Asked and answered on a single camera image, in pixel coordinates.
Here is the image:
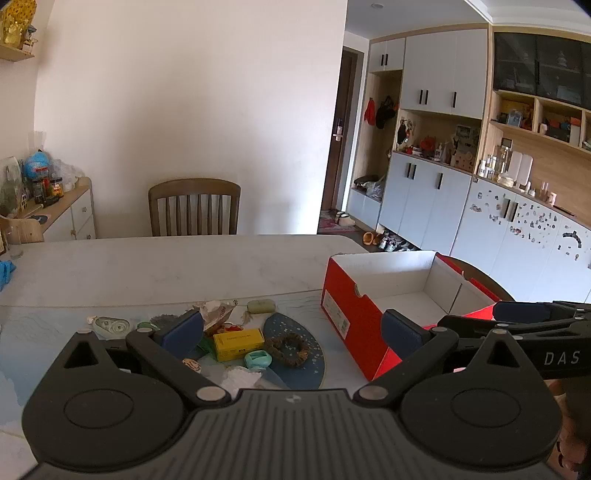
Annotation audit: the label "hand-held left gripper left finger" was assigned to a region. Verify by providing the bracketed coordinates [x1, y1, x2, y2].
[59, 309, 232, 409]

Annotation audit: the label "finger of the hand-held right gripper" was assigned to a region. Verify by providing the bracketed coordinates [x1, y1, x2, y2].
[492, 301, 591, 324]
[436, 314, 583, 342]

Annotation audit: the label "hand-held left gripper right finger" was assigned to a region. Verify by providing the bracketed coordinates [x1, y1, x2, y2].
[352, 308, 546, 409]

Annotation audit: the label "green cartoon pouch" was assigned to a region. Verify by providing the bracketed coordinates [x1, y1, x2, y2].
[181, 337, 218, 374]

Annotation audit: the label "foil wrapper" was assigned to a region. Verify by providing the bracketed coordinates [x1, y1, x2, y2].
[193, 299, 239, 336]

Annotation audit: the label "red shoe box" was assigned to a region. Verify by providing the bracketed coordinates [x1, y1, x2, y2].
[321, 250, 513, 382]

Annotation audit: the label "yellow box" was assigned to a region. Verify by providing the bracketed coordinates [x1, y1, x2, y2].
[212, 329, 266, 363]

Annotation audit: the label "correction tape dispenser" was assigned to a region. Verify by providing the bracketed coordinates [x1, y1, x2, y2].
[87, 315, 136, 336]

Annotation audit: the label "teal egg-shaped holder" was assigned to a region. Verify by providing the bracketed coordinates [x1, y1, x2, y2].
[244, 350, 272, 371]

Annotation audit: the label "brown scrunchie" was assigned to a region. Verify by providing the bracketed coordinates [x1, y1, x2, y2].
[264, 333, 311, 369]

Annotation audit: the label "person's right hand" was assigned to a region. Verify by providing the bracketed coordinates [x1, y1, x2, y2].
[554, 434, 591, 480]

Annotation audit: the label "wooden curved-back chair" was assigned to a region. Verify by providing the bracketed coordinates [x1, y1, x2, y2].
[436, 252, 514, 304]

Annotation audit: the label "curved white stickered cabinet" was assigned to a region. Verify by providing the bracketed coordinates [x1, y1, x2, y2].
[450, 177, 591, 306]

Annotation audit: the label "row of grey shoes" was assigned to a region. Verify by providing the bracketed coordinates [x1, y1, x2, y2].
[378, 233, 421, 253]

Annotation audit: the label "wooden slat-back chair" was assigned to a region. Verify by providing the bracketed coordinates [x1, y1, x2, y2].
[148, 178, 242, 238]

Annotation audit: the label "white lower cabinets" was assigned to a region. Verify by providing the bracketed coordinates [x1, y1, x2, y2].
[378, 152, 472, 256]

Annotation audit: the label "white cabinets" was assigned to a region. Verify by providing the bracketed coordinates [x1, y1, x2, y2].
[378, 152, 472, 256]
[368, 28, 489, 116]

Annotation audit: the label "white bench cabinet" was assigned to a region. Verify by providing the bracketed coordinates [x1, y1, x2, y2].
[346, 186, 384, 230]

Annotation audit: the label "red patterned rug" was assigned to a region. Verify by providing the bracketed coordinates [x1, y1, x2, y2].
[318, 215, 356, 232]

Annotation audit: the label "white bottles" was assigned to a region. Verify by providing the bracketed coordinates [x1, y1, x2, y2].
[507, 151, 534, 186]

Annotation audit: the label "grey bag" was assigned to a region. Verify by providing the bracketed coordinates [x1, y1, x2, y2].
[353, 174, 387, 200]

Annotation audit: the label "white wooden sideboard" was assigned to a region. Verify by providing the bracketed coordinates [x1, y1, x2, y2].
[20, 176, 98, 243]

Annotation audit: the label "light wooden child chair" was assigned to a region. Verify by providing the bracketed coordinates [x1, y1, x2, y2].
[0, 216, 45, 257]

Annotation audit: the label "clear plastic bag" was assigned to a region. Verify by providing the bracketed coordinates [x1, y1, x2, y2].
[50, 159, 86, 193]

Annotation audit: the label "blue globe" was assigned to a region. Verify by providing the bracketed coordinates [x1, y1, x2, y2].
[23, 151, 52, 184]

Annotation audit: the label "dark glass cabinet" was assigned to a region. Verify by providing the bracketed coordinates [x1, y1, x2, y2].
[491, 31, 591, 110]

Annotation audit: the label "brown wooden door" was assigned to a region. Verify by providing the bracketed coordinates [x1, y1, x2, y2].
[322, 48, 366, 214]

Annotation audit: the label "white upper cabinets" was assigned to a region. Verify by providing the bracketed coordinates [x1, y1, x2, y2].
[368, 28, 489, 116]

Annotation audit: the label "golden ornament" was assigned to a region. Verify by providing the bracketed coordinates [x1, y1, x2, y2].
[0, 0, 38, 47]

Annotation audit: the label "wooden wall shelf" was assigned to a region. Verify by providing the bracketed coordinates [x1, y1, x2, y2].
[0, 43, 36, 64]

